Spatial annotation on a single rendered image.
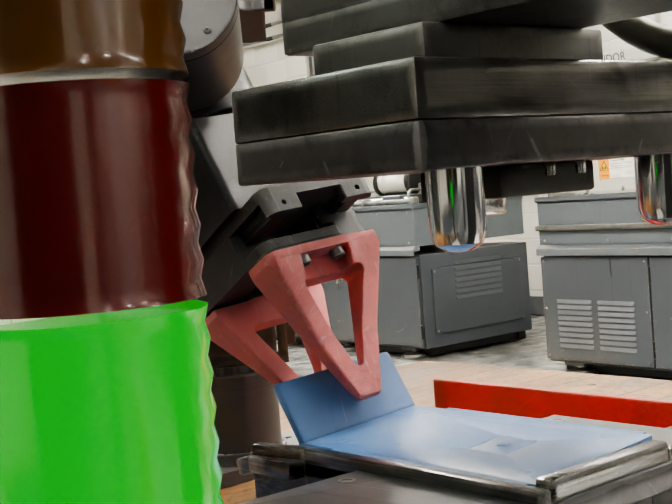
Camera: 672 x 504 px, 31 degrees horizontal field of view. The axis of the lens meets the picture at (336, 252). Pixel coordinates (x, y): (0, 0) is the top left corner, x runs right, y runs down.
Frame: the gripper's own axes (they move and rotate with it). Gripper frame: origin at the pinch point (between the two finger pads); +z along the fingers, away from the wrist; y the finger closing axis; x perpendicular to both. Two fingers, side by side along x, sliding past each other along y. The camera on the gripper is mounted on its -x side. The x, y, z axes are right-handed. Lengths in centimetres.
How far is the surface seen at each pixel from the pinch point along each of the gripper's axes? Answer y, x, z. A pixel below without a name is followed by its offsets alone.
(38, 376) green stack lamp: 28.8, -27.9, 4.1
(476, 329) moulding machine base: -487, 510, -111
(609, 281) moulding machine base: -336, 458, -78
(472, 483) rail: 10.8, -5.0, 6.9
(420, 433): 4.5, -0.7, 3.7
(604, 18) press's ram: 21.5, 1.7, -5.6
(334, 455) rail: 3.8, -5.0, 3.1
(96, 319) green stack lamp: 29.0, -26.8, 3.6
